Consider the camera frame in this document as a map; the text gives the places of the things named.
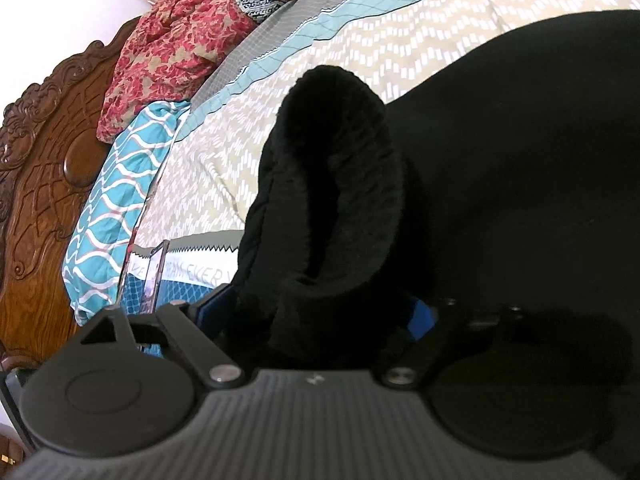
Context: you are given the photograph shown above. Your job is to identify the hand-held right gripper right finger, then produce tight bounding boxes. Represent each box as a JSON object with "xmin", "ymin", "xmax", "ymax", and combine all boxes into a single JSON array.
[{"xmin": 379, "ymin": 297, "xmax": 532, "ymax": 389}]

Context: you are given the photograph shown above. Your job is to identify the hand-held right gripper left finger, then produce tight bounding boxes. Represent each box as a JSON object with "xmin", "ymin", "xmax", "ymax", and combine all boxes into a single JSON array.
[{"xmin": 79, "ymin": 284, "xmax": 243, "ymax": 388}]

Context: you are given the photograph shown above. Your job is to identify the black pants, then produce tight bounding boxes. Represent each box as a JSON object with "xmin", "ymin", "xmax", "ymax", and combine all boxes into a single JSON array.
[{"xmin": 237, "ymin": 10, "xmax": 640, "ymax": 378}]

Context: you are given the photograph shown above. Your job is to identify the teal white patterned pillow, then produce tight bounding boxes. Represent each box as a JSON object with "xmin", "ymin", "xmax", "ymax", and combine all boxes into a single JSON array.
[{"xmin": 62, "ymin": 100, "xmax": 192, "ymax": 326}]

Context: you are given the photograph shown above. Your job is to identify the carved wooden headboard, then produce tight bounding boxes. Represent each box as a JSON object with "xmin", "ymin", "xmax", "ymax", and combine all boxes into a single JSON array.
[{"xmin": 0, "ymin": 15, "xmax": 144, "ymax": 376}]

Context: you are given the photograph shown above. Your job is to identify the red floral cloth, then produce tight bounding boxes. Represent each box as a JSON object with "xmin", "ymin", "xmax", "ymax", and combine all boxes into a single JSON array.
[{"xmin": 96, "ymin": 0, "xmax": 262, "ymax": 144}]

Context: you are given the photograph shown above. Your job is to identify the beige zigzag bedsheet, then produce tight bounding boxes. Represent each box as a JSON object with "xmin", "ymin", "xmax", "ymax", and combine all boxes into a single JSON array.
[{"xmin": 122, "ymin": 0, "xmax": 640, "ymax": 356}]

